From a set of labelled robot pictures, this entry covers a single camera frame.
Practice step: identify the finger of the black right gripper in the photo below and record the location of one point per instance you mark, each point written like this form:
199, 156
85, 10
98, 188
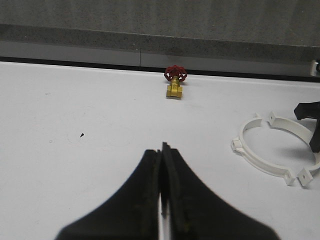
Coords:
307, 110
315, 140

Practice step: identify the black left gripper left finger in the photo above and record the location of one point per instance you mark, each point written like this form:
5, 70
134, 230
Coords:
130, 214

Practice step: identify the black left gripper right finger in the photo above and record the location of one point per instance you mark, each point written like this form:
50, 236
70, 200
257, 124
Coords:
197, 213

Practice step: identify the white half pipe clamp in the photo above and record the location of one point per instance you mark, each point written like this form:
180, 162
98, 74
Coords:
305, 176
239, 145

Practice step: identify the grey stone countertop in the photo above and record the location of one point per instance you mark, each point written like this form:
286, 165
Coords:
255, 37

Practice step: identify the brass valve red handwheel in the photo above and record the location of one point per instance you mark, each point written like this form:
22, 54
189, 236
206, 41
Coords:
175, 74

